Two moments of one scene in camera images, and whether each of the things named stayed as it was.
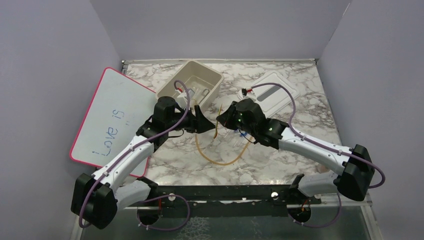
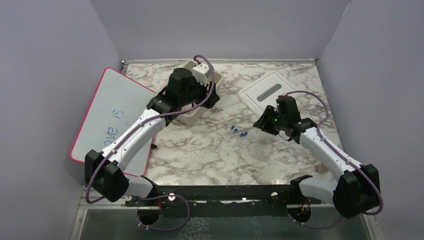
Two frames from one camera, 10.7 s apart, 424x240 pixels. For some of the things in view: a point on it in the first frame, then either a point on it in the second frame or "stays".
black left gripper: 198,123 -> 213,98
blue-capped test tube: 241,136 stays
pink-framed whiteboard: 119,106 stays
